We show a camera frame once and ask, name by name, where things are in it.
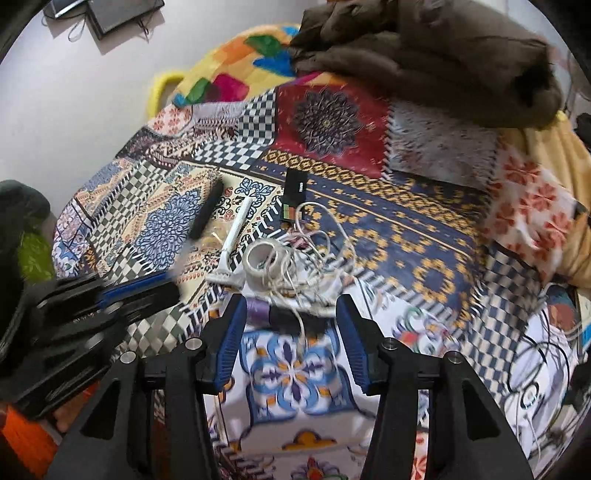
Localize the colourful fleece blanket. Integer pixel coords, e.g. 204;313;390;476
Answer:
147;23;301;118

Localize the white razor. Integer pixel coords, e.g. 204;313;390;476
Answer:
205;198;254;287

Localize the black box with green label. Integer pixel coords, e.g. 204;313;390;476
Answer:
278;168;309;227

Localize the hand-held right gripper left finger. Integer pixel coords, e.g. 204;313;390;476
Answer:
45;293;249;480

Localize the patchwork printed bedsheet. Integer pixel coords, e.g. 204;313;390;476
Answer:
51;76;591;480

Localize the green cloth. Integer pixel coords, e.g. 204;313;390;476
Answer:
16;231;58;284

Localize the black thread spool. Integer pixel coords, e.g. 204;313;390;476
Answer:
270;307;301;330

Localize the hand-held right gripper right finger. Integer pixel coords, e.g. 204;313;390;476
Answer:
336;294;537;480

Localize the orange cloth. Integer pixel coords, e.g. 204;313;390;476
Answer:
0;404;63;480

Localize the clear tape roll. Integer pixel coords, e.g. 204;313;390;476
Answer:
242;239;296;291

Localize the white charger cable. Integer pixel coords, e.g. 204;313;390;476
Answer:
517;383;546;462

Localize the brown quilted jacket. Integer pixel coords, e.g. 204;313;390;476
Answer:
288;0;564;130

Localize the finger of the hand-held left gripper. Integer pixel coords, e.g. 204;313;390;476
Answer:
34;271;182;324
9;318;139;418

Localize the black comb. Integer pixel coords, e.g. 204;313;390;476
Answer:
187;179;225;241

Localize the dark cloth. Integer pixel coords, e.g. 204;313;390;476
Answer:
0;180;52;278

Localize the cream blanket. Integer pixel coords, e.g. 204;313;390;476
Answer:
501;111;591;289

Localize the small black device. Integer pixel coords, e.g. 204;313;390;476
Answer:
566;360;591;416

